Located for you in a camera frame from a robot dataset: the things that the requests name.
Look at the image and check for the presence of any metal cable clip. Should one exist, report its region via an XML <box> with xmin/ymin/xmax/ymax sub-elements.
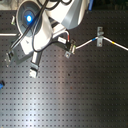
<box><xmin>97</xmin><ymin>27</ymin><xmax>104</xmax><ymax>47</ymax></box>

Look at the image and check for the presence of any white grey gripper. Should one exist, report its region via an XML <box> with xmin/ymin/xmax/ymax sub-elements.
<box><xmin>7</xmin><ymin>39</ymin><xmax>56</xmax><ymax>79</ymax></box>

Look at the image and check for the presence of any white cable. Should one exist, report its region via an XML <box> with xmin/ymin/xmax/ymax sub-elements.
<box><xmin>75</xmin><ymin>35</ymin><xmax>128</xmax><ymax>52</ymax></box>
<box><xmin>0</xmin><ymin>32</ymin><xmax>18</xmax><ymax>37</ymax></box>

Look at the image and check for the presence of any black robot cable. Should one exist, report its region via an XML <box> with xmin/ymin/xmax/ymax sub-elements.
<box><xmin>10</xmin><ymin>0</ymin><xmax>73</xmax><ymax>51</ymax></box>

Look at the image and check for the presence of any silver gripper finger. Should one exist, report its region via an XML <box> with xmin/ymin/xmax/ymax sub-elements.
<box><xmin>58</xmin><ymin>37</ymin><xmax>76</xmax><ymax>58</ymax></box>

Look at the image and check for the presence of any metal bracket lower left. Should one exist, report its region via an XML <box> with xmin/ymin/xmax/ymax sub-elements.
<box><xmin>5</xmin><ymin>52</ymin><xmax>13</xmax><ymax>67</ymax></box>

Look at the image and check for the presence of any small metal clip left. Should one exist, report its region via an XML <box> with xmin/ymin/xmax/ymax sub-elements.
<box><xmin>10</xmin><ymin>17</ymin><xmax>15</xmax><ymax>25</ymax></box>

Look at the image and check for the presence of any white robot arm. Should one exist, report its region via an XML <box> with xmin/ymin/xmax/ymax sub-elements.
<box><xmin>6</xmin><ymin>0</ymin><xmax>89</xmax><ymax>77</ymax></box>

